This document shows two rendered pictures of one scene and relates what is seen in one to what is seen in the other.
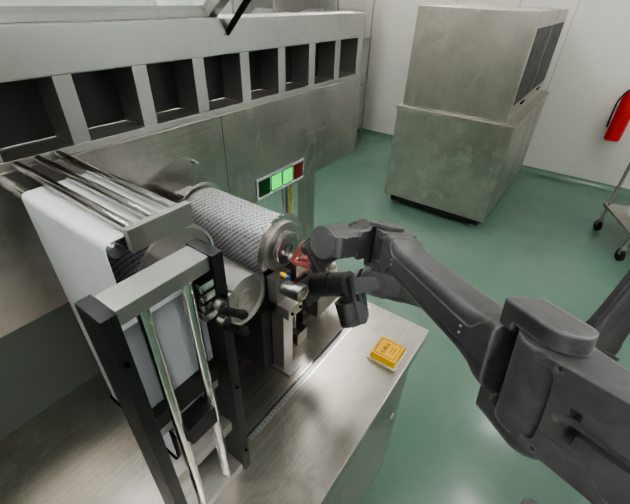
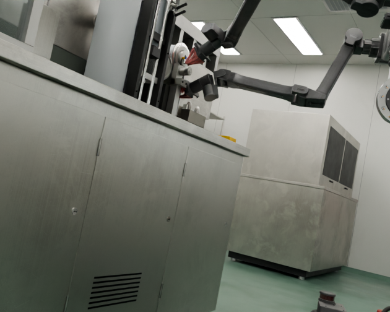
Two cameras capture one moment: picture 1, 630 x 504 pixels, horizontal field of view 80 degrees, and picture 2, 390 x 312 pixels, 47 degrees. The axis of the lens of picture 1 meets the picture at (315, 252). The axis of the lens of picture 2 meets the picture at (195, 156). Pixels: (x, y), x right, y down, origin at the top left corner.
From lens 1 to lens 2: 176 cm
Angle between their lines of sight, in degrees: 39
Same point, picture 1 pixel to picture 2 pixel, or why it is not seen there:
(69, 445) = not seen: hidden behind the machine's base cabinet
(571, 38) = (367, 166)
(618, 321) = (324, 83)
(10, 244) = (78, 14)
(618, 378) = not seen: outside the picture
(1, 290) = (67, 27)
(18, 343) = (56, 54)
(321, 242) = (205, 27)
